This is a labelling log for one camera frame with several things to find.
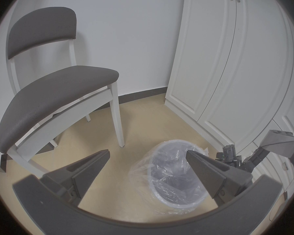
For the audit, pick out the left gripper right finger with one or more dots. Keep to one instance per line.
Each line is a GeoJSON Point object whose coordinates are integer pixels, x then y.
{"type": "Point", "coordinates": [215, 177]}

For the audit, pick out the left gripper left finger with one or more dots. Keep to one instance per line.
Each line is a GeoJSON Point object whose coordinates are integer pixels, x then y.
{"type": "Point", "coordinates": [83, 172]}

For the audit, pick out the clear plastic bag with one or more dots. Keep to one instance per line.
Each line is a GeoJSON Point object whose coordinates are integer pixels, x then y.
{"type": "Point", "coordinates": [139, 170]}

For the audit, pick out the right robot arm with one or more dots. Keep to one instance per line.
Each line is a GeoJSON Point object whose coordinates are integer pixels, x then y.
{"type": "Point", "coordinates": [276, 143]}

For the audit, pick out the pale grey trash bin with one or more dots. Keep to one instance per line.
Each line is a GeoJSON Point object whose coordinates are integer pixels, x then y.
{"type": "Point", "coordinates": [176, 203]}

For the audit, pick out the white chair with grey seat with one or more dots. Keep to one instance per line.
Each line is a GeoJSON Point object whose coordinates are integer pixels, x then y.
{"type": "Point", "coordinates": [54, 89]}

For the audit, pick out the white wardrobe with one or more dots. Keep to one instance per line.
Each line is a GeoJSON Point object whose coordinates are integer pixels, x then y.
{"type": "Point", "coordinates": [210, 57]}

